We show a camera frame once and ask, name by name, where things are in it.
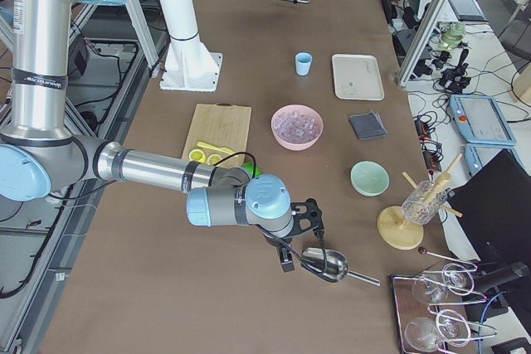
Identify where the lemon slice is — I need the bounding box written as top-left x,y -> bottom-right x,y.
207,153 -> 223,166
188,148 -> 207,162

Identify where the green lime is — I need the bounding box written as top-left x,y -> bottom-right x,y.
242,162 -> 261,177

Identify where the steel ice scoop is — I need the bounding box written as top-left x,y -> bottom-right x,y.
301,247 -> 381,286

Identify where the wooden glass stand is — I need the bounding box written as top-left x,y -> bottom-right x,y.
377,153 -> 463,250

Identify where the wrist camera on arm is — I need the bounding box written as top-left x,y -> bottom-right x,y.
287,198 -> 324,243

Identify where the blue teach pendant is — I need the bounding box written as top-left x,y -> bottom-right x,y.
464,143 -> 522,177
449,95 -> 517,147

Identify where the yellow plastic knife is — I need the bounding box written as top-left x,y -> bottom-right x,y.
197,141 -> 236,155

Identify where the wine glass rack tray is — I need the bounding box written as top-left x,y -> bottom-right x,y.
390,261 -> 497,353

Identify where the cream bunny tray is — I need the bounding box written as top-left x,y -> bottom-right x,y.
332,54 -> 385,101

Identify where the pink bowl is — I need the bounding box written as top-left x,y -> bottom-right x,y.
270,104 -> 324,151

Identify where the blue plastic cup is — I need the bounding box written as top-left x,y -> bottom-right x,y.
295,52 -> 313,76

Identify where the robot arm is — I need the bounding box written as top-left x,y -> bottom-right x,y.
1,0 -> 301,271

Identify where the wooden cutting board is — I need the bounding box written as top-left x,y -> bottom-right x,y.
182,104 -> 251,160

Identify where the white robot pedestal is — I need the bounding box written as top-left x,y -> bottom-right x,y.
159,0 -> 222,93

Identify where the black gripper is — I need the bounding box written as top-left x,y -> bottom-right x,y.
265,231 -> 295,273

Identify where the pile of ice cubes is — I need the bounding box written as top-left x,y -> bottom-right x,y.
273,110 -> 321,144

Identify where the green bowl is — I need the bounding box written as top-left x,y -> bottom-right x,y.
350,161 -> 390,196

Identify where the textured clear glass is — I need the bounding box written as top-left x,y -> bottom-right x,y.
402,181 -> 447,225

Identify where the grey folded cloth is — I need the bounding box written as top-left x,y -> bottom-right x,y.
348,111 -> 387,140

